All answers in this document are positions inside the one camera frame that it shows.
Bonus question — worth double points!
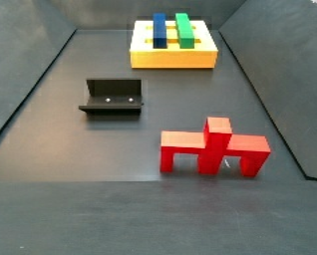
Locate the yellow slotted board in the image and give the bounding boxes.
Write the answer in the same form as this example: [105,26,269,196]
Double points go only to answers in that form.
[130,20,219,69]

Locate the red cross-shaped block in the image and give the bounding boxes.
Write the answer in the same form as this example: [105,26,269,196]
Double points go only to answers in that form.
[160,117,271,177]

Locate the blue long bar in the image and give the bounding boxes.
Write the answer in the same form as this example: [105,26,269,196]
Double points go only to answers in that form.
[154,13,168,49]

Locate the green long bar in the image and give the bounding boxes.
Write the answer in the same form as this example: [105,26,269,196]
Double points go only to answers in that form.
[175,13,195,49]

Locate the black angle bracket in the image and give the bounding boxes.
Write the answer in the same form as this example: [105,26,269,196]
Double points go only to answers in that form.
[80,78,144,114]

